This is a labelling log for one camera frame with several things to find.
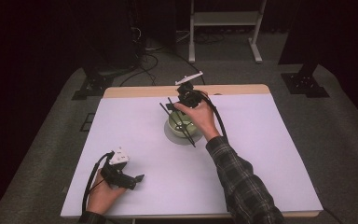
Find person's right hand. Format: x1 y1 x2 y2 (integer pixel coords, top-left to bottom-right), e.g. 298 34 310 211
172 100 222 143

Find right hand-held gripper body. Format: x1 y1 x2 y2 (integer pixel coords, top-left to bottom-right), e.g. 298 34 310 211
173 70 205 109

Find thin black chopstick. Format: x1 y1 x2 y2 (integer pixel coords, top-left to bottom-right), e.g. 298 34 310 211
167 96 194 139
158 102 197 148

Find white metal stand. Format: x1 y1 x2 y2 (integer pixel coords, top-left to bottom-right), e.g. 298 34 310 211
188 0 268 64

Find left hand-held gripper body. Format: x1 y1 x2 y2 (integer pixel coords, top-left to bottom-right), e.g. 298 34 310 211
101 146 138 191

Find black stand base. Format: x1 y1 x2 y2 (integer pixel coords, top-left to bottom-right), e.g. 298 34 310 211
71 74 116 101
281 63 330 99

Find black square floor frame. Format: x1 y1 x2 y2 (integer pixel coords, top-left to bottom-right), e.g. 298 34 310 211
79 112 96 133

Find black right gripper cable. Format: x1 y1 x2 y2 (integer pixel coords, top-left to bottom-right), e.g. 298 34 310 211
194 89 230 143

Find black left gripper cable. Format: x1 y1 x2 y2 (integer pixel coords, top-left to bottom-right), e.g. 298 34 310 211
81 151 115 216

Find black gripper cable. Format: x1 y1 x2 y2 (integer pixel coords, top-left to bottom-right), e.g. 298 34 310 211
81 151 115 216
194 89 230 143

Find person's left hand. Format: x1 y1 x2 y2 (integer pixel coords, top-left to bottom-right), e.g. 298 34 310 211
86 169 128 216

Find black floor cables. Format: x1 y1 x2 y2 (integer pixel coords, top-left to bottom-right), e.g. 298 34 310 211
118 50 207 88

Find wooden table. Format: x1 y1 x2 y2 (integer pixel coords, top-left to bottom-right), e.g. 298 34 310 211
60 83 324 219

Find white table sheet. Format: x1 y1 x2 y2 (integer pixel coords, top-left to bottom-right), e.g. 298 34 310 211
60 93 324 217

